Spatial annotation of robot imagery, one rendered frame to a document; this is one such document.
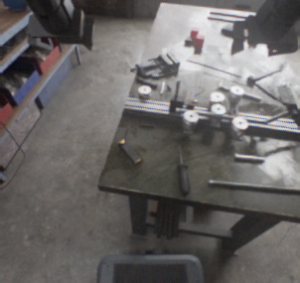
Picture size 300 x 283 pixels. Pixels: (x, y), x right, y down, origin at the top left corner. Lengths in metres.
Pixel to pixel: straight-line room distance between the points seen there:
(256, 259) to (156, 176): 1.11
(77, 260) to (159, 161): 0.99
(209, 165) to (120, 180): 0.29
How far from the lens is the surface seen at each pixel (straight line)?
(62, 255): 1.58
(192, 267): 1.26
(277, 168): 0.83
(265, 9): 0.53
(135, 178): 0.69
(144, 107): 0.84
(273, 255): 1.72
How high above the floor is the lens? 1.48
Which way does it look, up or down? 50 degrees down
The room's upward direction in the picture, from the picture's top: 3 degrees clockwise
